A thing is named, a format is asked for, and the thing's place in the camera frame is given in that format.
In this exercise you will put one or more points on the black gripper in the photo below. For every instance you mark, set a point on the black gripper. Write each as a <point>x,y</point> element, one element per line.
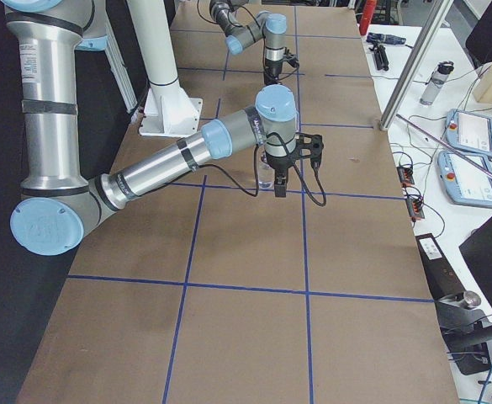
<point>278,163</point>
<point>272,68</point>

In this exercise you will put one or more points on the clear glass sauce bottle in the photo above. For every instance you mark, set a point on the clear glass sauce bottle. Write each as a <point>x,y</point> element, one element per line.
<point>265,174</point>

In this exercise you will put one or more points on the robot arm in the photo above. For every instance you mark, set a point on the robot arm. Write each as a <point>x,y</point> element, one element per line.
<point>75,118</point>
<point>269,27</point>

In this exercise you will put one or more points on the blue folded umbrella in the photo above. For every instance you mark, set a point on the blue folded umbrella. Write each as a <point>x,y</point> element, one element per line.
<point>378,38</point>

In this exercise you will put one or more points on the black tripod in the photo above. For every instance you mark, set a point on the black tripod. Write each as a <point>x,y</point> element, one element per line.
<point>380,57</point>

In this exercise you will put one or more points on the red cylinder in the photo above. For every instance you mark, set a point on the red cylinder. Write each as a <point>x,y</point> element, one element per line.
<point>368,11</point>

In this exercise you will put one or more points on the orange black connector block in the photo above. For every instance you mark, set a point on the orange black connector block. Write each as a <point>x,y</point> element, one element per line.
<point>405,175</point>

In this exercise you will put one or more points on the brown paper table cover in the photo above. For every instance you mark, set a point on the brown paper table cover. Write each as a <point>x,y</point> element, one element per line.
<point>201,294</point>

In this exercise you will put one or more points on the clear water bottle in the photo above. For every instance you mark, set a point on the clear water bottle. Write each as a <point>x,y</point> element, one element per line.
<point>436,81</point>

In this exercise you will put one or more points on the near teach pendant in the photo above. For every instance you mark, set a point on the near teach pendant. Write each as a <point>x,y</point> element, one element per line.
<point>463,183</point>

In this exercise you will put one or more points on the teach pendant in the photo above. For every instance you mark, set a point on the teach pendant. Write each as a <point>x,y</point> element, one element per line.
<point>469,132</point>
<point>463,183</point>

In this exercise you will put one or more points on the black box with label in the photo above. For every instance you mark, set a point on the black box with label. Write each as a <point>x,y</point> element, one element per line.
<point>441,277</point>

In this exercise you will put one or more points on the far teach pendant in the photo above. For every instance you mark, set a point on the far teach pendant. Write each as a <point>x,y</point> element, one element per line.
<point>469,132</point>

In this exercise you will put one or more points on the green tipped metal rod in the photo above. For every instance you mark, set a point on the green tipped metal rod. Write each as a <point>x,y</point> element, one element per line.
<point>484,170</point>

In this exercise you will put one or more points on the black monitor stand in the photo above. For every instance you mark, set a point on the black monitor stand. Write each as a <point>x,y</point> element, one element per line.
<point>467,332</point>

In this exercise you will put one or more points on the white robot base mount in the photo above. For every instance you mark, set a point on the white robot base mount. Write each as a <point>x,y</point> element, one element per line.
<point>168,110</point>

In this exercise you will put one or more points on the aluminium frame post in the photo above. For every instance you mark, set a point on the aluminium frame post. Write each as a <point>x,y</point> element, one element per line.
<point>428,32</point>

